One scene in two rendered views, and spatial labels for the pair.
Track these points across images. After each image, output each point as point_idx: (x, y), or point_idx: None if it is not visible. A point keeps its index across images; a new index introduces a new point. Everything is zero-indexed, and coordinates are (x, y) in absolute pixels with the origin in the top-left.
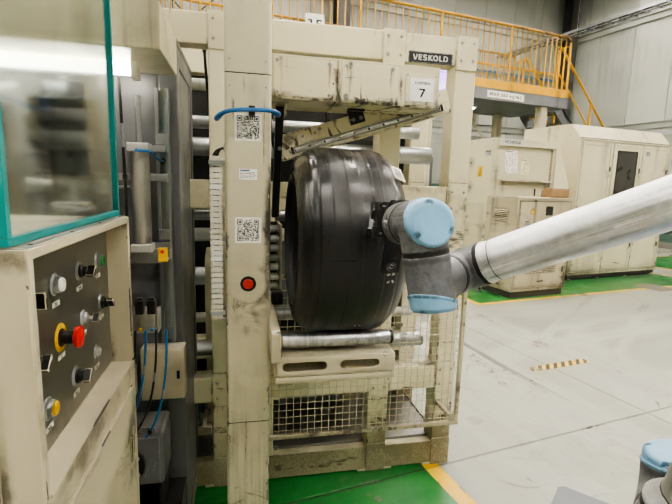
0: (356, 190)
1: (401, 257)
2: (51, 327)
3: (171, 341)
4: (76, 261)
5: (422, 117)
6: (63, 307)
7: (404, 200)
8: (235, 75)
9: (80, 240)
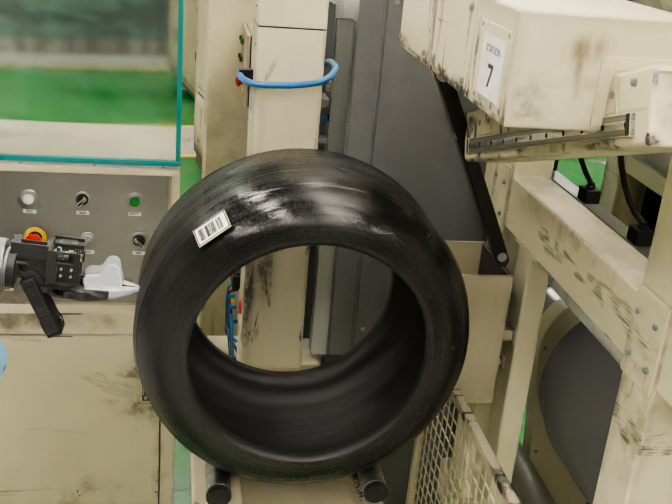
0: (167, 225)
1: (37, 317)
2: (19, 225)
3: (324, 354)
4: (79, 190)
5: (600, 140)
6: (44, 218)
7: (12, 240)
8: (253, 23)
9: (23, 170)
